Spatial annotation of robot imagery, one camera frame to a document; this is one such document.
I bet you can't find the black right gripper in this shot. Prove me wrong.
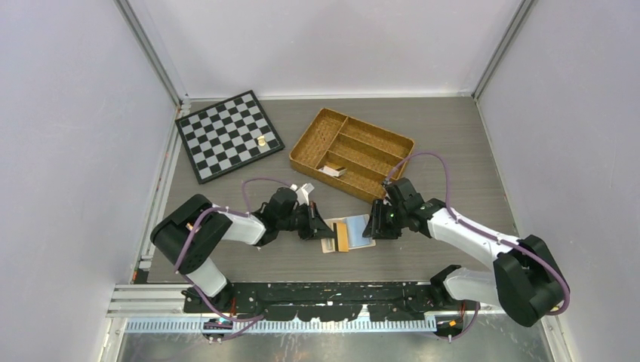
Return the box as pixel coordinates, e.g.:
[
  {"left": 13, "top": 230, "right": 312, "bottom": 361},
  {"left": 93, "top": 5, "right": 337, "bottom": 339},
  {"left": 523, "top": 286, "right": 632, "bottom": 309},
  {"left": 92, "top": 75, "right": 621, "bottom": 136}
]
[{"left": 362, "top": 198, "right": 408, "bottom": 240}]

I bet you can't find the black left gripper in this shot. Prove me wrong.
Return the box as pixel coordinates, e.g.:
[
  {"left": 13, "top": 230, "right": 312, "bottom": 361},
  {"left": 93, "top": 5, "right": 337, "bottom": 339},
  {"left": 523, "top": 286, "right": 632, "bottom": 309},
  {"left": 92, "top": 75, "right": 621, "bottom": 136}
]
[{"left": 278, "top": 201, "right": 335, "bottom": 241}]

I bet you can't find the beige leather card holder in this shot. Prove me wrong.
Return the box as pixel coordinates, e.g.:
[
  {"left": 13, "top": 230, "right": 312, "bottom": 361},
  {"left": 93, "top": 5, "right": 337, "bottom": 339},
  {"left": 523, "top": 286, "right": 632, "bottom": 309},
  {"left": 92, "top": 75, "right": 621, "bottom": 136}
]
[{"left": 321, "top": 215, "right": 376, "bottom": 253}]

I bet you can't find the white card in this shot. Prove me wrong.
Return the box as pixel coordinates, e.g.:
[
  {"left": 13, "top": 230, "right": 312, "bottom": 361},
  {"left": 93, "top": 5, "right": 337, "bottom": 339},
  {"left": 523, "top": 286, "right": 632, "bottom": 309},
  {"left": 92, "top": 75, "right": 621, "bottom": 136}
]
[{"left": 318, "top": 163, "right": 347, "bottom": 178}]

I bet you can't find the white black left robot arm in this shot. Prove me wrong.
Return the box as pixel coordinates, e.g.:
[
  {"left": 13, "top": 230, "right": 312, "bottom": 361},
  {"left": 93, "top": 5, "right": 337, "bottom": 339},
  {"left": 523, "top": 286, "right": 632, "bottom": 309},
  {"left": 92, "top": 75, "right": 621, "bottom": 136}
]
[{"left": 150, "top": 186, "right": 336, "bottom": 312}]

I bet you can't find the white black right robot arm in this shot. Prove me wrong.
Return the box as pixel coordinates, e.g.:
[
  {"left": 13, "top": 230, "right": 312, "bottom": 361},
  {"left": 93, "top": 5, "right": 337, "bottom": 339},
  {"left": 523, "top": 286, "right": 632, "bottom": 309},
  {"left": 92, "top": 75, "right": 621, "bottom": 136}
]
[{"left": 362, "top": 178, "right": 571, "bottom": 327}]

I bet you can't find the woven wicker divided tray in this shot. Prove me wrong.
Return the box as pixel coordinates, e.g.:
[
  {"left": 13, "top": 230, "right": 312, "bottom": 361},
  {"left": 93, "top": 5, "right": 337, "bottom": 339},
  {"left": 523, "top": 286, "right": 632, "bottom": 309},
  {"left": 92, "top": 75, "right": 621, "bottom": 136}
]
[{"left": 289, "top": 108, "right": 415, "bottom": 203}]

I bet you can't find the black white chessboard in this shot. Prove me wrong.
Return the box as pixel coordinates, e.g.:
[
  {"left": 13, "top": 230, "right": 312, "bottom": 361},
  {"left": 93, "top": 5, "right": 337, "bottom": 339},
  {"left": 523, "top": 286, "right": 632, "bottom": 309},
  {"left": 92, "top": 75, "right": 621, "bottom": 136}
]
[{"left": 174, "top": 90, "right": 285, "bottom": 184}]

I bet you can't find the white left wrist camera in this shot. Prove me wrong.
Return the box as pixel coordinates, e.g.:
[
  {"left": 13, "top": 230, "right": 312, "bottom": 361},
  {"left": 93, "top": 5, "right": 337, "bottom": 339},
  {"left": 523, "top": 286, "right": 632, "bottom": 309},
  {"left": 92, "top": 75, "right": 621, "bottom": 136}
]
[{"left": 295, "top": 183, "right": 315, "bottom": 205}]

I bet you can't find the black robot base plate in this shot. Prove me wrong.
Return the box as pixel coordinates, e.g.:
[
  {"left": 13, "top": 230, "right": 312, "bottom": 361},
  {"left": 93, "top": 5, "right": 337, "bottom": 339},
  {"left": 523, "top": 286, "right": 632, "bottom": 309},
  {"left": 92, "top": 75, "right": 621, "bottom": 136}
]
[{"left": 182, "top": 281, "right": 478, "bottom": 322}]

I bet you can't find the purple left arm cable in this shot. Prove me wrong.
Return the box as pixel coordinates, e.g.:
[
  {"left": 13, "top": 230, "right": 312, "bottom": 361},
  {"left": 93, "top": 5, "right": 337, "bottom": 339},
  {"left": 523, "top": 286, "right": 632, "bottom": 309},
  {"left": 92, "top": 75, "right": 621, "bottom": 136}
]
[{"left": 173, "top": 177, "right": 298, "bottom": 342}]

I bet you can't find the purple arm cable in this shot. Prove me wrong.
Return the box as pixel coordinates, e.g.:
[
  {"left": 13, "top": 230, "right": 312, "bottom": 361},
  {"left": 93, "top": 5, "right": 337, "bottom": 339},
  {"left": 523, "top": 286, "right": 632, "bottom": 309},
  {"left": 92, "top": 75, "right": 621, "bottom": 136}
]
[
  {"left": 173, "top": 177, "right": 298, "bottom": 342},
  {"left": 383, "top": 152, "right": 571, "bottom": 343}
]

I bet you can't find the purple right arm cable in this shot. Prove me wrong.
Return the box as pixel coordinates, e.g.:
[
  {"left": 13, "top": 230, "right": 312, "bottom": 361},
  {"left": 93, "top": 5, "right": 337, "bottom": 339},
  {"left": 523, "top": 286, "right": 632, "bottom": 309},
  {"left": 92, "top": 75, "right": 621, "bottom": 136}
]
[{"left": 383, "top": 152, "right": 571, "bottom": 343}]

